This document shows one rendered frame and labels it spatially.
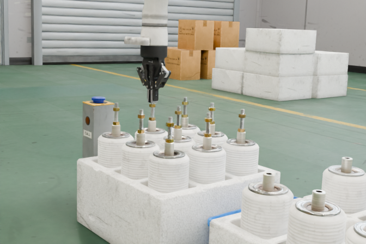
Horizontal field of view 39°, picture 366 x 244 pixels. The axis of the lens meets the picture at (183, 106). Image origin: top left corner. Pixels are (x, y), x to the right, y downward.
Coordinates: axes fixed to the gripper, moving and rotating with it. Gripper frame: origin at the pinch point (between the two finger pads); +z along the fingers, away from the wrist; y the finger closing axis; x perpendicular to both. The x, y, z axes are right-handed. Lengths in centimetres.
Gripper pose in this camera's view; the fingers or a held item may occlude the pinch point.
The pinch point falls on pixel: (152, 96)
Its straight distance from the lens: 143.2
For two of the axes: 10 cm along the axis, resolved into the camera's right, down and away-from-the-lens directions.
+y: -6.7, -1.4, 7.3
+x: -7.4, 0.8, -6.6
